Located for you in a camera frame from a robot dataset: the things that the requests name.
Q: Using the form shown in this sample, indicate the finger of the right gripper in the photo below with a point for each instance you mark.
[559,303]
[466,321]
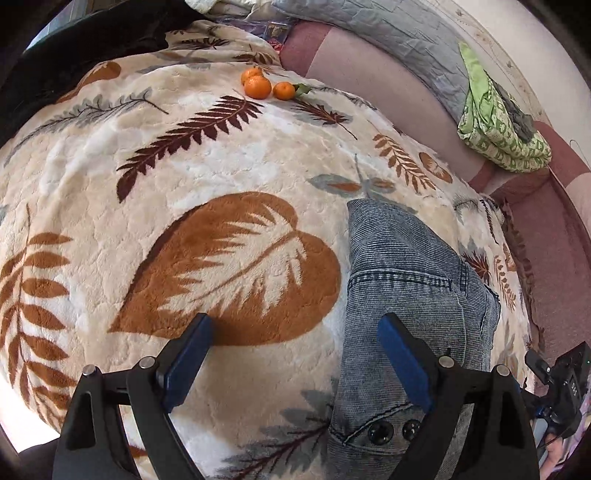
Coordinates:
[538,366]

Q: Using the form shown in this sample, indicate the black jacket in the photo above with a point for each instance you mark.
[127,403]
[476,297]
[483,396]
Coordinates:
[34,76]

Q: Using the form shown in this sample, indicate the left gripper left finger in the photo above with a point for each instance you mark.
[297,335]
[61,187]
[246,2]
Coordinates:
[93,443]

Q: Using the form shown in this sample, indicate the white cloth pile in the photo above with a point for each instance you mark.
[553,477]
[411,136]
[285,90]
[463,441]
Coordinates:
[240,8]

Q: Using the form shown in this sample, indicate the green patterned folded blanket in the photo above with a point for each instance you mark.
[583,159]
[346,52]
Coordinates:
[486,127]

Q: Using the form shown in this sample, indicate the grey-blue denim pants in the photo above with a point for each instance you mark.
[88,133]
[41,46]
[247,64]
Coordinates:
[399,265]

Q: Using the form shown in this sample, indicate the orange tangerine with leaf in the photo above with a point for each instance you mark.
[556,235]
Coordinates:
[287,91]

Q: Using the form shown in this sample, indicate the colourful snack packet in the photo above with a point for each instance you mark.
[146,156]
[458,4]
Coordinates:
[274,32]

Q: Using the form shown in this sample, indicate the dark grey cloth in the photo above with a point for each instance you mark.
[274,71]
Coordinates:
[523,123]

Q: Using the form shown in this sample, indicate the pink sofa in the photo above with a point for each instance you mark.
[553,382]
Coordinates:
[550,209]

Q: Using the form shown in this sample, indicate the person right hand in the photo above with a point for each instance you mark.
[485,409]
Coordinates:
[556,449]

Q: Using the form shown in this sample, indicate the leaf-print beige blanket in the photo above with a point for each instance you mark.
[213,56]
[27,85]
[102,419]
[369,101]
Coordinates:
[158,190]

